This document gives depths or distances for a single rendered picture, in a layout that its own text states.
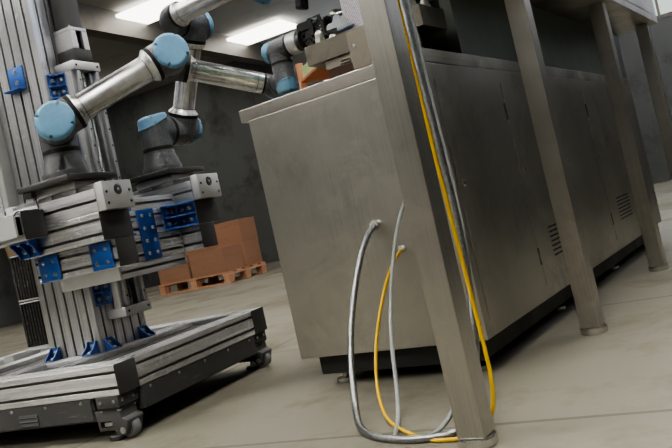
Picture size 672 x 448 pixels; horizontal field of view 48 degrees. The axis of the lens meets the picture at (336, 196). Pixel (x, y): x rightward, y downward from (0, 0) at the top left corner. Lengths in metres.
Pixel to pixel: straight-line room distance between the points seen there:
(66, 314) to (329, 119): 1.23
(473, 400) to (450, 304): 0.19
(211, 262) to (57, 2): 7.11
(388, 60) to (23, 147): 1.74
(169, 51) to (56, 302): 1.01
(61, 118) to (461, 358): 1.45
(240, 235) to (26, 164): 7.18
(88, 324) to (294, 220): 0.89
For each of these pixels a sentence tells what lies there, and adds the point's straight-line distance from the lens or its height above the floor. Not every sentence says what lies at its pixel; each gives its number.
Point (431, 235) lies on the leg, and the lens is 1.50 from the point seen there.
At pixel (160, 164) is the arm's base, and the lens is 2.92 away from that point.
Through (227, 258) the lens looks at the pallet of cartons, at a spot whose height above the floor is 0.31.
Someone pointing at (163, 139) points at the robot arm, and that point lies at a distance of 2.95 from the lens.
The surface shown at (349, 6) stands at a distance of 2.50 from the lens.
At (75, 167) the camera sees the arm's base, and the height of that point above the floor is 0.84.
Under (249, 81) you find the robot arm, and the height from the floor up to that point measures 1.04.
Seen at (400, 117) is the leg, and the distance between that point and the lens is 1.51.
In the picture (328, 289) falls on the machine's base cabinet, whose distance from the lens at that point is 2.28.
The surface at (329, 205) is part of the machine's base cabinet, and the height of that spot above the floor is 0.54.
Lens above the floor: 0.50
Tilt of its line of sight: 2 degrees up
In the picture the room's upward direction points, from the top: 13 degrees counter-clockwise
